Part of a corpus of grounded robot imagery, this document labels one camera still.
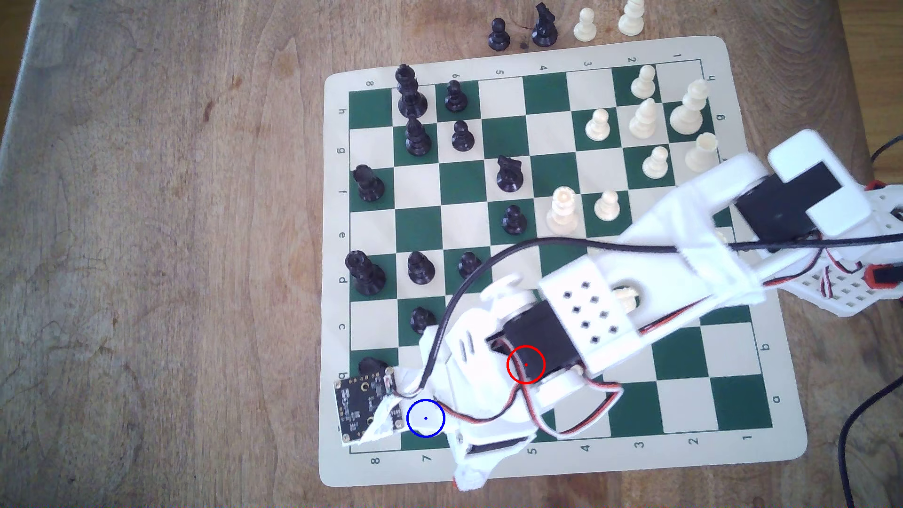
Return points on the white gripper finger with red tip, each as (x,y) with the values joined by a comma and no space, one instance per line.
(476,471)
(487,432)

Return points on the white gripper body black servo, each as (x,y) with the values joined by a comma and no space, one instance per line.
(495,446)

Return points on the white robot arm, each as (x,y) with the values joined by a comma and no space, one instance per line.
(705,204)

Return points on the green white chess mat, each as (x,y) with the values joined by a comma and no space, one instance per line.
(480,92)

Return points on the black pawn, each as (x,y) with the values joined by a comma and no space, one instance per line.
(514,221)
(420,269)
(463,137)
(468,265)
(422,320)
(499,35)
(371,365)
(456,97)

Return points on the white pawn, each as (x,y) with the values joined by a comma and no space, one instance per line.
(585,25)
(643,82)
(607,207)
(598,125)
(656,163)

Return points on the black knight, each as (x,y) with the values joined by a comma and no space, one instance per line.
(509,175)
(544,27)

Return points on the black bishop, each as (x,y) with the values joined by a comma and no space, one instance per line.
(417,139)

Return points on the white bishop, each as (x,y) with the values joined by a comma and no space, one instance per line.
(631,18)
(643,120)

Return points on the white rook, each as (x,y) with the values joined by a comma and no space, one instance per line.
(701,153)

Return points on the black king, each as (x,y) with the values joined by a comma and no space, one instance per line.
(411,95)

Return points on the black camera circuit board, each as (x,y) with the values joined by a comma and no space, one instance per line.
(363,406)

